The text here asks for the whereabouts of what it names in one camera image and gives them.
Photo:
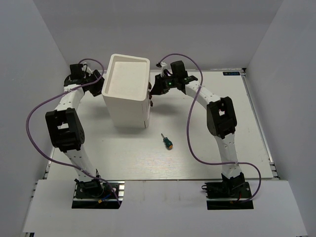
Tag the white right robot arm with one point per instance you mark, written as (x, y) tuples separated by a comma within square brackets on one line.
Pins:
[(220, 115)]

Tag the blue right table label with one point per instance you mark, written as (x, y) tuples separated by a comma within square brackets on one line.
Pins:
[(231, 73)]

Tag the green stubby phillips screwdriver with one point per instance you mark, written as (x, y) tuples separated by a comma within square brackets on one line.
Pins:
[(167, 142)]

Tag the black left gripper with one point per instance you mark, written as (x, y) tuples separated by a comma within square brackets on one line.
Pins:
[(98, 91)]

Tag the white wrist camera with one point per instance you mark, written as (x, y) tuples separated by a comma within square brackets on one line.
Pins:
[(162, 66), (87, 71)]

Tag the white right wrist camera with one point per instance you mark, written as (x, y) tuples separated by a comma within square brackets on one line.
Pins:
[(162, 66)]

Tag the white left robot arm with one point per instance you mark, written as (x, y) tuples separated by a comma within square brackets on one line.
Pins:
[(63, 123)]

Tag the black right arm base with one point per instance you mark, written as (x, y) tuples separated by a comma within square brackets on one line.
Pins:
[(228, 195)]

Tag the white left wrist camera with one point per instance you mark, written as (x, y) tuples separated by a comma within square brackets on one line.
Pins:
[(87, 71)]

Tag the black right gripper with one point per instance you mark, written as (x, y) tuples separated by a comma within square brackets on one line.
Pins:
[(158, 88)]

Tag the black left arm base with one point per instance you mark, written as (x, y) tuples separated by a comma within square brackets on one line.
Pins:
[(95, 195)]

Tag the white drawer cabinet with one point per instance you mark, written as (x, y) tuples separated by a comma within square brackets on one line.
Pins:
[(126, 91)]

